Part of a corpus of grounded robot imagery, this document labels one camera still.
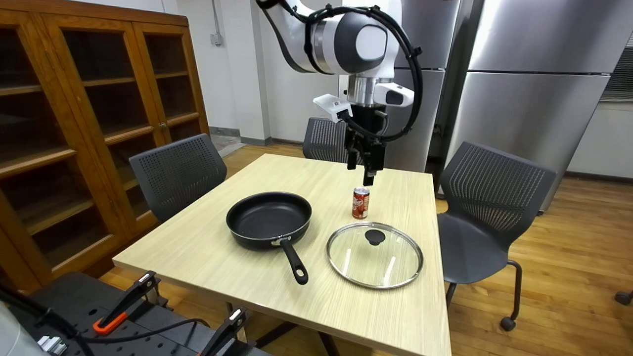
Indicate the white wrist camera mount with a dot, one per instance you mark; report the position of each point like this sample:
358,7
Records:
330,104

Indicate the white counter cabinet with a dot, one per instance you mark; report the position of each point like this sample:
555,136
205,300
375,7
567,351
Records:
605,140

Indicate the black workbench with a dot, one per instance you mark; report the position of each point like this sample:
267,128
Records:
87,298

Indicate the black chair caster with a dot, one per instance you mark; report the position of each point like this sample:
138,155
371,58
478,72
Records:
625,298

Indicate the grey office chair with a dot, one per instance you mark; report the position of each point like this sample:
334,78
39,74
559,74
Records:
492,185
328,140
176,171

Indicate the wooden shelf cabinet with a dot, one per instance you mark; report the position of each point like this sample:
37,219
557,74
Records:
142,72

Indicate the black table leg frame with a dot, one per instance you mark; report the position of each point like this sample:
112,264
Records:
280,333

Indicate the black frying pan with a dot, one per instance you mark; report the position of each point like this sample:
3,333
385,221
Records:
269,219

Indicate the glass lid with black knob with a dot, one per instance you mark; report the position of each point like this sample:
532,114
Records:
375,236

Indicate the stainless steel refrigerator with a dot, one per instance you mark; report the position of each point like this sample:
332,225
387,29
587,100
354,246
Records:
528,112
423,132

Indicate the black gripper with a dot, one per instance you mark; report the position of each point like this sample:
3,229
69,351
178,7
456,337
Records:
367,126

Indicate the red soda can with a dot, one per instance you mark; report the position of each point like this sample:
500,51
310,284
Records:
361,205

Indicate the grey wall conduit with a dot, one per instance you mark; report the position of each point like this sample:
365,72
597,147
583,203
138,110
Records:
217,39

